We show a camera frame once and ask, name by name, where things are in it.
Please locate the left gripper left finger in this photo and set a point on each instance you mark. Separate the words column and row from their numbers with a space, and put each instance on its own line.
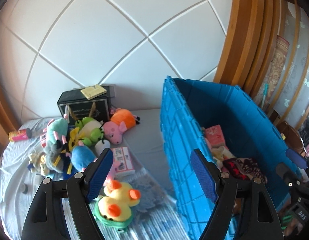
column 45, row 218

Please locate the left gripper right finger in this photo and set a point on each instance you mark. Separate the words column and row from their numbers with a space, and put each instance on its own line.
column 258, row 218

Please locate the yellow duck plush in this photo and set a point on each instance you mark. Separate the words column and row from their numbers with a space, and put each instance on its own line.
column 114, row 207

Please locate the wooden chair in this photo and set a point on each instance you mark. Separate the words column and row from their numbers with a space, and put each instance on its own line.
column 291, row 138

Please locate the small sailor doll plush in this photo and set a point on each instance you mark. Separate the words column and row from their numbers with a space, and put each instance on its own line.
column 37, row 164

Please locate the blue shirt pig plush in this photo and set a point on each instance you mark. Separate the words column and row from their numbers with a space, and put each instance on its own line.
column 81, row 156

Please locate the grey plush toy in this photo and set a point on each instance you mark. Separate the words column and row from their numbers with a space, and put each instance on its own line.
column 54, row 154

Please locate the pink white tissue pack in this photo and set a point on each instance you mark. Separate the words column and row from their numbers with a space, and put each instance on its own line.
column 123, row 165

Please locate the teal pig plush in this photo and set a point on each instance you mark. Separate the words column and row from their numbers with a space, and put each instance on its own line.
column 54, row 136

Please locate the pink snack can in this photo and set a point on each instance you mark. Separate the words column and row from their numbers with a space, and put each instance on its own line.
column 20, row 135

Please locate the green frog plush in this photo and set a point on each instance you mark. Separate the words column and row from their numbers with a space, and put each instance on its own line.
column 90, row 131

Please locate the striped bed sheet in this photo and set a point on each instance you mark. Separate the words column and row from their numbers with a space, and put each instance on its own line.
column 155, row 217

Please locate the black gift box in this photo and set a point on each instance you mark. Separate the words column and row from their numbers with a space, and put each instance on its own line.
column 81, row 106

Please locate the orange dress pig plush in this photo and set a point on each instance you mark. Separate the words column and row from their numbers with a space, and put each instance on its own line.
column 121, row 121

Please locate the yellow paper pad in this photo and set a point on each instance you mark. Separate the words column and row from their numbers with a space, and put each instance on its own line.
column 93, row 91

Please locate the blue plastic storage crate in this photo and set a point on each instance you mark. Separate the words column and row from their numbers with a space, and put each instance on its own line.
column 190, row 105

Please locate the rolled patterned carpet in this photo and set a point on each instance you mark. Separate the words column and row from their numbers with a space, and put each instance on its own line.
column 274, row 71

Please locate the teal mop handle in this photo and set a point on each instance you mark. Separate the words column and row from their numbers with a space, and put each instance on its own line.
column 264, row 95

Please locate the wooden door frame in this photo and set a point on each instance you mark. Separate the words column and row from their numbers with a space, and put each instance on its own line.
column 249, row 45

